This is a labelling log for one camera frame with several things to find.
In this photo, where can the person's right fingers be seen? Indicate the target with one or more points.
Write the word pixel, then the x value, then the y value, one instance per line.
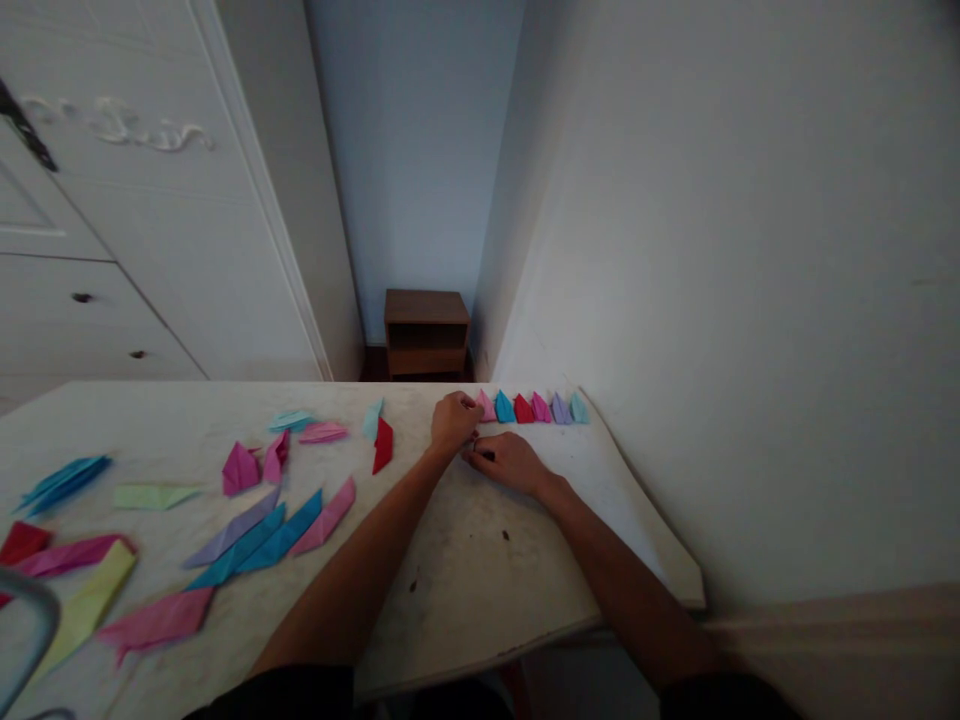
pixel 480 454

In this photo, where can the person's left fingers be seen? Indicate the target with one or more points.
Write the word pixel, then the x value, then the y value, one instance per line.
pixel 469 403

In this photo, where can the light green folded paper unit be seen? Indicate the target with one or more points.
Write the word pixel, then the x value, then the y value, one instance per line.
pixel 150 496

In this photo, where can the light blue folded paper unit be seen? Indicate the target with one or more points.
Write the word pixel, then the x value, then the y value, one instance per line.
pixel 289 420

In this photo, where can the magenta folded paper unit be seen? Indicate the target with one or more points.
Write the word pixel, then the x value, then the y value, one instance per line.
pixel 275 457
pixel 238 471

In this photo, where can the pale pink folded paper unit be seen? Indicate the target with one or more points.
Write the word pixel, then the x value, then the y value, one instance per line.
pixel 324 433

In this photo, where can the yellow folded paper unit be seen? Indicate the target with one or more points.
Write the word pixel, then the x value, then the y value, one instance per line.
pixel 90 600

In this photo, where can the red folded paper unit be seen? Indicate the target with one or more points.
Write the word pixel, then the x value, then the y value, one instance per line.
pixel 22 541

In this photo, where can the person's left hand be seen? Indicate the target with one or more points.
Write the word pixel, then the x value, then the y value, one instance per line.
pixel 450 424

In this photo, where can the large pink folded paper unit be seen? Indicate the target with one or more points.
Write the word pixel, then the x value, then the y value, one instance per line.
pixel 161 619

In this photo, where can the row of folded paper points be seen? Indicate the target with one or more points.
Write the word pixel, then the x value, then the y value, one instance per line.
pixel 541 409

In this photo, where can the white wardrobe with drawers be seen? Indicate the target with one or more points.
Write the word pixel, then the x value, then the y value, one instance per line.
pixel 150 225

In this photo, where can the light blue folded paper strip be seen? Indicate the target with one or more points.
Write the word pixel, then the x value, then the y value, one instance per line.
pixel 373 416

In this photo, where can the person's right hand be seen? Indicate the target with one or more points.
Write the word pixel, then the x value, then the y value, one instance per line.
pixel 514 461

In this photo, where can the grey metal tube frame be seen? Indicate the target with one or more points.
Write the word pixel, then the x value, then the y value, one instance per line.
pixel 46 622

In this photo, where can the brown wooden nightstand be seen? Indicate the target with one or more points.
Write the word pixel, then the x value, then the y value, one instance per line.
pixel 427 334

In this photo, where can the lavender folded paper unit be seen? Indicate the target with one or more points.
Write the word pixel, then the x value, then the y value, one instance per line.
pixel 236 526

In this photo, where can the bundle of blue paper units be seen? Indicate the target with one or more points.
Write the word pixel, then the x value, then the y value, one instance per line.
pixel 64 481

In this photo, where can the red folded paper strip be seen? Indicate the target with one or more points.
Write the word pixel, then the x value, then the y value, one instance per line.
pixel 382 448

